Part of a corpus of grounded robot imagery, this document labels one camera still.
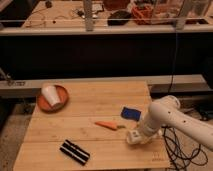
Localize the white plastic bottle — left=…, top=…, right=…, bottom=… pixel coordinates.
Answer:
left=126, top=130, right=162, bottom=145

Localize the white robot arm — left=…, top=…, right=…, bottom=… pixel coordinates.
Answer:
left=137, top=95, right=213, bottom=151

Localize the blue sponge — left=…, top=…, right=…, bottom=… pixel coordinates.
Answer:
left=121, top=107, right=141, bottom=121

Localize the orange toy carrot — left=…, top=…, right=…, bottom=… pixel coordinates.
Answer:
left=95, top=121, right=126, bottom=131

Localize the orange plate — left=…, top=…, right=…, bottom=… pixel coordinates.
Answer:
left=36, top=85, right=69, bottom=113

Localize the white foam cup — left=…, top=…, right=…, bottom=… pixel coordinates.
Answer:
left=41, top=85, right=60, bottom=107

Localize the black cap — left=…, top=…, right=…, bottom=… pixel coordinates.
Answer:
left=107, top=10, right=131, bottom=26

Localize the black white striped block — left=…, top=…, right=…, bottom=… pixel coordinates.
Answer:
left=59, top=140, right=90, bottom=166

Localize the orange basket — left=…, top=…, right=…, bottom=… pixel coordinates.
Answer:
left=131, top=5, right=153, bottom=25

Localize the grey metal rail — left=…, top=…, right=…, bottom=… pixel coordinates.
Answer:
left=0, top=74, right=209, bottom=98

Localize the black cable bundle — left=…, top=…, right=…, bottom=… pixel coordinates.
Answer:
left=161, top=125, right=209, bottom=171

